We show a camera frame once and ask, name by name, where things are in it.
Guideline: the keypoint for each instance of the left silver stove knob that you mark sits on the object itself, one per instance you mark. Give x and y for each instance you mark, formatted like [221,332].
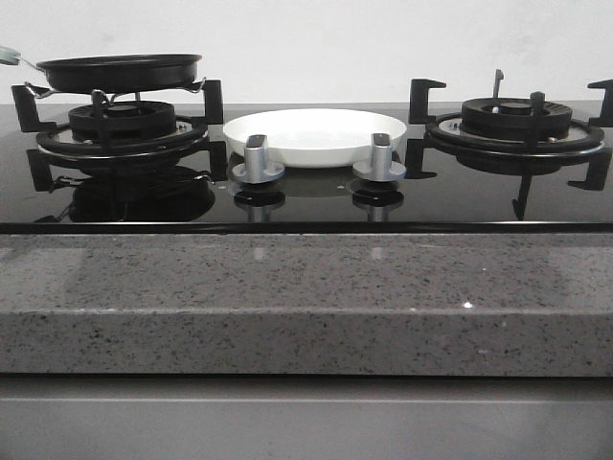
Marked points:
[257,168]

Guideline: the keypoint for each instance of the grey cabinet front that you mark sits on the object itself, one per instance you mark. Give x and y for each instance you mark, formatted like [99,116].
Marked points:
[264,418]

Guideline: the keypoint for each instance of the left black gas burner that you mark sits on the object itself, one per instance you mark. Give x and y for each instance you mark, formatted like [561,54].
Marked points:
[133,120]

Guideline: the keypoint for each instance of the black gas burner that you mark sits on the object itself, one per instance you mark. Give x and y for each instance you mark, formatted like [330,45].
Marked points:
[511,118]
[133,120]

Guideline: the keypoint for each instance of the white round plate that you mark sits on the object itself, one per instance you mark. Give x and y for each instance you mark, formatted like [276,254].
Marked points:
[314,138]

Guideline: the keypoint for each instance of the right black gas burner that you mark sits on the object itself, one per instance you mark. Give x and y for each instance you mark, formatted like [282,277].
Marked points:
[511,118]

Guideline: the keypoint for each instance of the black frying pan green handle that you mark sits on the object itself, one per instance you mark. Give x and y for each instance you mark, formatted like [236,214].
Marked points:
[122,74]

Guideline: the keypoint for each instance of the right black pan support grate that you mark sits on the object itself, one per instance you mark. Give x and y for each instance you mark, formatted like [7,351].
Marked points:
[584,144]

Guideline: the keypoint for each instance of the right silver stove knob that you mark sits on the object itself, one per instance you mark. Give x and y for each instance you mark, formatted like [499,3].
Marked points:
[381,167]

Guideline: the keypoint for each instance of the silver stove knob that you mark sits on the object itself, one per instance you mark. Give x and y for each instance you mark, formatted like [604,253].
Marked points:
[381,167]
[257,168]

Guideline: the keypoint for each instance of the black glass gas hob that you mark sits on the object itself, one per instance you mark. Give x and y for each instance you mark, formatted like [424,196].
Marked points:
[443,192]

